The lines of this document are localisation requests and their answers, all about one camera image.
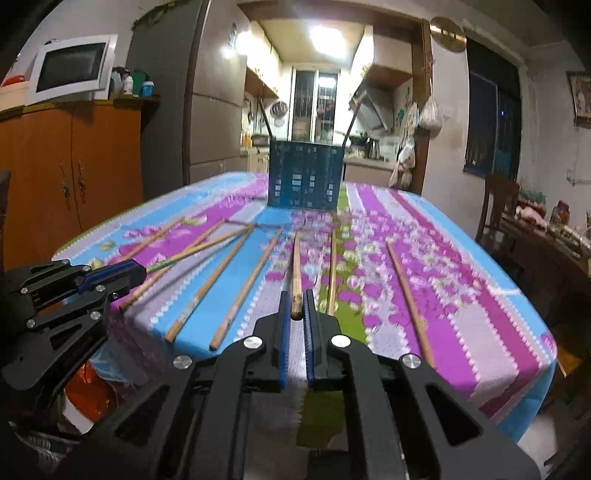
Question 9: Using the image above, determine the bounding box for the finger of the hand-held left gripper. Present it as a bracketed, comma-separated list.
[0, 262, 147, 398]
[7, 260, 139, 308]

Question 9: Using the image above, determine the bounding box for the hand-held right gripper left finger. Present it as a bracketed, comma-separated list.
[55, 291, 292, 480]

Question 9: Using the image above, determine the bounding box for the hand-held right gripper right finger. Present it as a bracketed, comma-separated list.
[305, 292, 542, 480]

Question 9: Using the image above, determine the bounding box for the green-tipped wooden chopstick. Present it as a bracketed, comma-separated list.
[146, 224, 258, 274]

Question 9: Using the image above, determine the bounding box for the blue plastic utensil basket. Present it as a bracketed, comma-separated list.
[267, 137, 347, 213]

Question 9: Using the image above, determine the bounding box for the orange wooden cabinet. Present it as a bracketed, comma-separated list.
[0, 96, 160, 271]

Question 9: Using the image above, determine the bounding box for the orange plastic bag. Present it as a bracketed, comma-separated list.
[65, 360, 117, 422]

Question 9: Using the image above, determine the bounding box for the striped floral tablecloth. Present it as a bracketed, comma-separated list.
[51, 172, 559, 448]

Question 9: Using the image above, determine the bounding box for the kitchen counter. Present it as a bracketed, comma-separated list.
[344, 157, 402, 188]

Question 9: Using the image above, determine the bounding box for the grey refrigerator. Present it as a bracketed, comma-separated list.
[127, 0, 249, 200]

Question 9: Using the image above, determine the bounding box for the hanging bag of goods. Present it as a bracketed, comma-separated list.
[389, 142, 417, 188]

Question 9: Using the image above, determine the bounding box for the dark chopstick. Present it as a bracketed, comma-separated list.
[344, 102, 363, 145]
[259, 98, 274, 140]

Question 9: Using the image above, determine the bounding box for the white microwave oven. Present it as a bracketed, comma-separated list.
[25, 34, 118, 105]

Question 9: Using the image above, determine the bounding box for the wooden chair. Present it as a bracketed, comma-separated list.
[475, 174, 521, 241]

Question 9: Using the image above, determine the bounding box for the range hood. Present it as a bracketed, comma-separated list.
[348, 85, 393, 136]

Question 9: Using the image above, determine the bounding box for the kitchen window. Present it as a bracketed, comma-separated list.
[291, 69, 341, 142]

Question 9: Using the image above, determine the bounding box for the cluttered side table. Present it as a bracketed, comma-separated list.
[501, 187, 591, 324]

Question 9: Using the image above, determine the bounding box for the white hanging plastic bag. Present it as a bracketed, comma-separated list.
[418, 95, 443, 136]

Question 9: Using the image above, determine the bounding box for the dark window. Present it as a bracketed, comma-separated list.
[463, 39, 523, 181]

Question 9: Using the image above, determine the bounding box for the ceiling light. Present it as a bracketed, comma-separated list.
[308, 25, 348, 57]

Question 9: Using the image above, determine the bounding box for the kitchen wall cabinet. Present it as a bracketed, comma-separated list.
[364, 25, 415, 89]

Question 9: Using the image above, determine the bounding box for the round brass wall plate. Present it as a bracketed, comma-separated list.
[429, 16, 465, 52]

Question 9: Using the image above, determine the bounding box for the framed wall picture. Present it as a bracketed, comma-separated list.
[566, 71, 591, 123]

